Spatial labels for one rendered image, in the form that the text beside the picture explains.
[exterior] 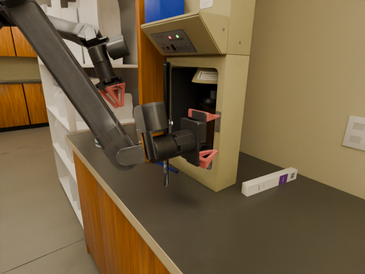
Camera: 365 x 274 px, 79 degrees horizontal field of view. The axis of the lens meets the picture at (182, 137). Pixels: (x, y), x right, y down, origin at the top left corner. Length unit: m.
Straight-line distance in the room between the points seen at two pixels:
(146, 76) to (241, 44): 0.41
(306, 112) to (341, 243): 0.52
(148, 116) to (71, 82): 0.16
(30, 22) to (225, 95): 0.51
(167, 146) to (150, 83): 0.55
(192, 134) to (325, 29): 0.71
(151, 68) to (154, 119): 0.54
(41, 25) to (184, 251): 0.58
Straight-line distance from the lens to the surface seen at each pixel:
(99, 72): 0.81
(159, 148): 0.46
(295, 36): 1.09
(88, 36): 0.85
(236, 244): 0.65
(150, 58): 0.98
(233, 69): 0.74
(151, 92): 0.99
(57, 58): 0.51
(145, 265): 0.87
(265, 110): 1.15
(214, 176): 0.82
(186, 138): 0.50
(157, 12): 0.83
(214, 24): 0.68
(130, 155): 0.45
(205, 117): 0.51
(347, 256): 0.74
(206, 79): 0.81
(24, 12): 0.55
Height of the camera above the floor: 1.38
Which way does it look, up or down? 18 degrees down
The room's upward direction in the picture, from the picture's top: 1 degrees clockwise
